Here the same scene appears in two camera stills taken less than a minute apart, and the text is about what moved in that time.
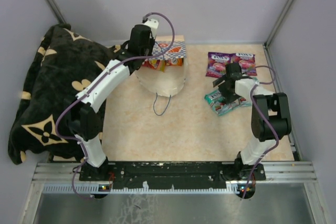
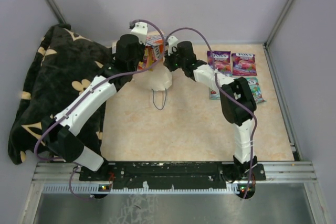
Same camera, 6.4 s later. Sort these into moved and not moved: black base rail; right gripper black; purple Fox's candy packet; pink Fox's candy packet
Moved: right gripper black
Not moved: pink Fox's candy packet; purple Fox's candy packet; black base rail
